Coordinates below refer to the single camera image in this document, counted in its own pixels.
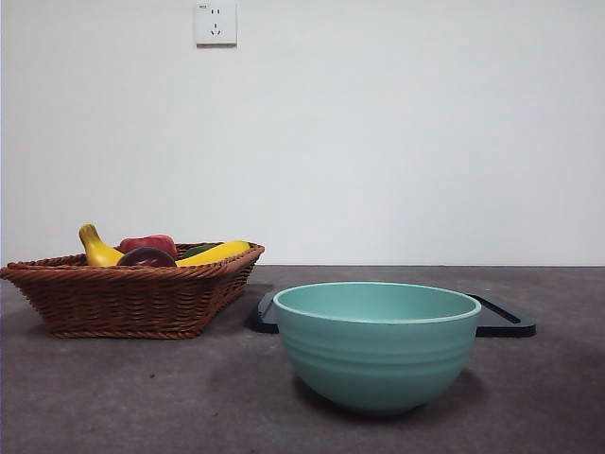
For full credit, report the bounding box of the teal ribbed bowl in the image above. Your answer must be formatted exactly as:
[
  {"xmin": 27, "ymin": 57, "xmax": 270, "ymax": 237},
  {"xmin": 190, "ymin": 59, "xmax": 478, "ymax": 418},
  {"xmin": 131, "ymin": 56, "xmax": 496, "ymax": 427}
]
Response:
[{"xmin": 272, "ymin": 281, "xmax": 482, "ymax": 416}]

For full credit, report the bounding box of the dark purple plum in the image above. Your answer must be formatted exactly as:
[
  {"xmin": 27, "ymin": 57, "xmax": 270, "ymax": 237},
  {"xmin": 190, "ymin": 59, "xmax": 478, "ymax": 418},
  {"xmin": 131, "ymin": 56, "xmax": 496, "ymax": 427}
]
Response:
[{"xmin": 116, "ymin": 246, "xmax": 178, "ymax": 269}]

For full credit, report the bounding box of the yellow banana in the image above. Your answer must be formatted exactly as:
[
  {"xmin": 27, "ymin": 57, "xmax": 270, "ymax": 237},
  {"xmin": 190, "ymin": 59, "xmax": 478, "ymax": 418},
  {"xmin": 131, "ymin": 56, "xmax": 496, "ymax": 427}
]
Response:
[{"xmin": 78, "ymin": 223, "xmax": 252, "ymax": 268}]

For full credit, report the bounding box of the white wall socket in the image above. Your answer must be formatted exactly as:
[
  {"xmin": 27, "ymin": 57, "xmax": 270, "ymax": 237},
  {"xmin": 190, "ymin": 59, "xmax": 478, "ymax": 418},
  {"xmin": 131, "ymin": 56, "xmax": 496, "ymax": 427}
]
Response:
[{"xmin": 196, "ymin": 1, "xmax": 238, "ymax": 47}]

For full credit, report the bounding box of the brown wicker basket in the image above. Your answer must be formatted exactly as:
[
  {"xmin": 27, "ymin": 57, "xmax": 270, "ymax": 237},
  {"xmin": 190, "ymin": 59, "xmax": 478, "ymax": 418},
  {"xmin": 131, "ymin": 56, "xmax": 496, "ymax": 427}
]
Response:
[{"xmin": 0, "ymin": 241, "xmax": 266, "ymax": 340}]

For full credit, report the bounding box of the red apple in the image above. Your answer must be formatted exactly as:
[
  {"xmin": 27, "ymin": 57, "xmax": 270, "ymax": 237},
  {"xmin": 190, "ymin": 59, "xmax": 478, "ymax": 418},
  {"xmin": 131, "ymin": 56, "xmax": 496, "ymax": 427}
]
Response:
[{"xmin": 117, "ymin": 234, "xmax": 179, "ymax": 261}]

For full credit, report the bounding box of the dark rectangular tray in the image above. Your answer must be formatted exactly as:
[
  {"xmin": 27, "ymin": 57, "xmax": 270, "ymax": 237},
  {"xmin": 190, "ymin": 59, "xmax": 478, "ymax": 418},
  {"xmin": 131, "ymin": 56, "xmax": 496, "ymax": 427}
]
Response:
[{"xmin": 249, "ymin": 290, "xmax": 538, "ymax": 338}]

